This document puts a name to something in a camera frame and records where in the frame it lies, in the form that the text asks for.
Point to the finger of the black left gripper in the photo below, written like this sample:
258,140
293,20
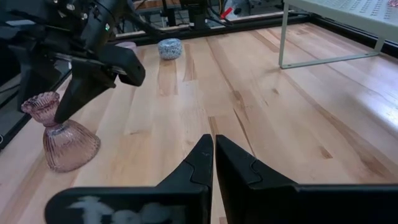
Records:
28,77
84,90

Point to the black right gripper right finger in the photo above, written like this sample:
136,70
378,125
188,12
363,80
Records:
280,205

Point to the blue patterned candle tin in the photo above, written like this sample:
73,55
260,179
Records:
169,49

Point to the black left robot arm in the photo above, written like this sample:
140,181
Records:
197,15

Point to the green perforated metal shelf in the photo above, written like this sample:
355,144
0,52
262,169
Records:
342,12

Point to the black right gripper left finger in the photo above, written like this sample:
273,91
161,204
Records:
174,202

